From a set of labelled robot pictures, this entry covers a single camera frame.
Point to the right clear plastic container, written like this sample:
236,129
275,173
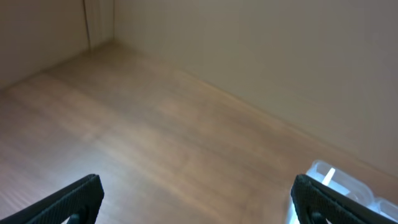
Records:
386,209

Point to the clear plastic container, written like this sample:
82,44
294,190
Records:
386,209
359,196

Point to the cream white plastic fork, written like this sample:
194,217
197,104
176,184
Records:
327,179

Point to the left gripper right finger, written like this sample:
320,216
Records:
316,203

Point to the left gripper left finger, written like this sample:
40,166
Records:
77,203

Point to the left clear plastic container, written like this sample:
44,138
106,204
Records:
359,196

